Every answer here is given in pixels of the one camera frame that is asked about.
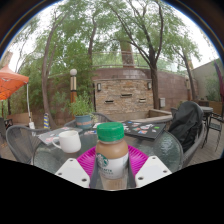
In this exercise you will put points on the wooden bench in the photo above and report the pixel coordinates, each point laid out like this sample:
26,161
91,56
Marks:
20,118

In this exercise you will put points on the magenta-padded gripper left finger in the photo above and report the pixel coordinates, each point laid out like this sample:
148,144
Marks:
74,171

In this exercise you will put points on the blue yellow striped post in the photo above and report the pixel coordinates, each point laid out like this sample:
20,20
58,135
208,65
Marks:
46,121

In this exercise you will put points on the coffee drink bottle green cap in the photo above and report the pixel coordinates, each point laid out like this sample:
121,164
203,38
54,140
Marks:
111,150

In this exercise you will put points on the green plant in blue pot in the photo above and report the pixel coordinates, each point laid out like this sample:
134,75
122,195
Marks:
82,110

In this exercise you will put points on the black laptop with stickers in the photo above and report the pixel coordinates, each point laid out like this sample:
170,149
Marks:
146,129

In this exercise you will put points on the orange patio umbrella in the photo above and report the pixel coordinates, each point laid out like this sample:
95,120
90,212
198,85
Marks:
11,81

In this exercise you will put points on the silver laptop with stickers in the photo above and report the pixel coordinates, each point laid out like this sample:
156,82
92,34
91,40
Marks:
55,134

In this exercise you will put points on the white ceramic mug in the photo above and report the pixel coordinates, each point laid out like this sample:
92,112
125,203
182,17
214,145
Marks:
70,141

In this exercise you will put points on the black jacket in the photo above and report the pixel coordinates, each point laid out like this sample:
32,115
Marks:
186,123

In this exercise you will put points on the colourful printed card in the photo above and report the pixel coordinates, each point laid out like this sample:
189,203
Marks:
90,132

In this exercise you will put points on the wooden lamp post white globe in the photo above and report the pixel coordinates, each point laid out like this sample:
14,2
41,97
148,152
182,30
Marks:
73,86

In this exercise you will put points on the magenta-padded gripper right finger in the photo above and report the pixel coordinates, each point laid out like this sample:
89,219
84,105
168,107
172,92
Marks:
151,170

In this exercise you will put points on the white sticker sheet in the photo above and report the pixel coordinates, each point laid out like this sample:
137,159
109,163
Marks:
96,125

